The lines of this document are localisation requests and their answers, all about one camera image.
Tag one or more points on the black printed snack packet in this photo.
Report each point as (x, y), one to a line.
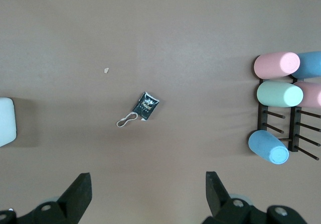
(146, 106)

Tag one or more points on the blue cylindrical cup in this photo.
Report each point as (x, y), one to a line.
(267, 146)
(309, 64)

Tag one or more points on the dark wooden peg rack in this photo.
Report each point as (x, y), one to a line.
(262, 119)

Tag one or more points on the white rectangular trash box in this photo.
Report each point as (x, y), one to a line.
(7, 122)

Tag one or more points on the pink cylindrical cup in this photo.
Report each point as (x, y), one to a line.
(273, 65)
(312, 96)

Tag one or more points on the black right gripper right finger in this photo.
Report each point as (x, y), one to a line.
(218, 201)

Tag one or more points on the small beige crumb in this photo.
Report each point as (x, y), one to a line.
(106, 70)

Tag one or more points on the pale green cylindrical cup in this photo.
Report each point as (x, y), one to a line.
(278, 93)

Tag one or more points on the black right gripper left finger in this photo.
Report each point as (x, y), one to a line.
(75, 199)

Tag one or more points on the beige rubber band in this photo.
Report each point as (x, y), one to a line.
(121, 121)

